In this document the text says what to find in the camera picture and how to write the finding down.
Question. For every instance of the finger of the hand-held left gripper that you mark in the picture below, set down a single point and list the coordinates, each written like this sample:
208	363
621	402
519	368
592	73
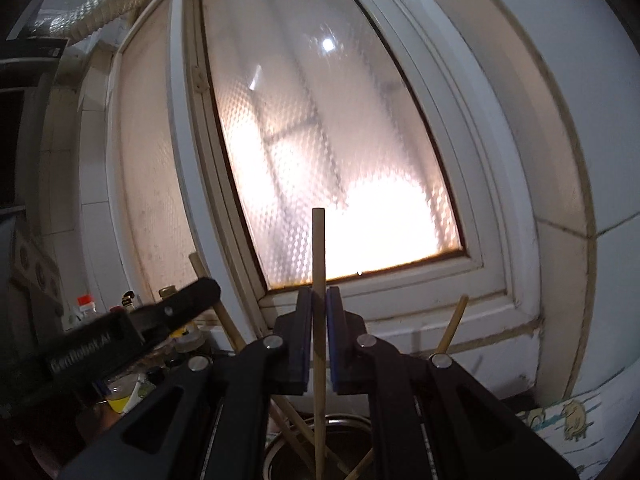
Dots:
190	300

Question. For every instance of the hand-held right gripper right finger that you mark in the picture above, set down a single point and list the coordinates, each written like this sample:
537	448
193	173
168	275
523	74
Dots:
334	345

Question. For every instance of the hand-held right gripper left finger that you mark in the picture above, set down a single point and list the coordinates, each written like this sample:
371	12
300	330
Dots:
303	345

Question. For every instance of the round chopstick holder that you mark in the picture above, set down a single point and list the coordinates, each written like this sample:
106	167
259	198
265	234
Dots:
345	424

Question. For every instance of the clear lidded jar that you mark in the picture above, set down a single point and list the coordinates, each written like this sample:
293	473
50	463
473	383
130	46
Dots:
189	339

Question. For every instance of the red cap clear bottle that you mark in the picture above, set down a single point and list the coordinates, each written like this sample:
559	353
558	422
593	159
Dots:
86	307

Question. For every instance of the clear cup with yellow liquid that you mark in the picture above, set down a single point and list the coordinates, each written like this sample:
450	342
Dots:
120	396

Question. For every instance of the dark glass bottle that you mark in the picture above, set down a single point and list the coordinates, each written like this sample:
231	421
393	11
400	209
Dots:
128	301

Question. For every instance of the white framed frosted window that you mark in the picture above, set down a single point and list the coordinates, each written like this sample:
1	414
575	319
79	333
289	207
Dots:
325	135

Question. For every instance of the animal printed cloth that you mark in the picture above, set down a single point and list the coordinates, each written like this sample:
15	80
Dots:
555	420

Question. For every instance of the black range hood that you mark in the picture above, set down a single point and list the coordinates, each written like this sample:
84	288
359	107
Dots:
30	50

